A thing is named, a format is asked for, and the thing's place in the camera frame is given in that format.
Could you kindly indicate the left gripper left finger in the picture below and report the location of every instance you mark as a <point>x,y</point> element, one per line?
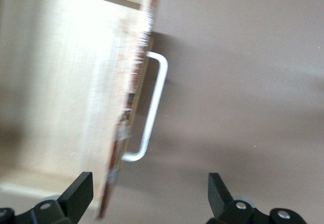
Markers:
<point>76,196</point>

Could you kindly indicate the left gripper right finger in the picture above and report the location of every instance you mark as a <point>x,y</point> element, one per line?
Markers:
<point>220,198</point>

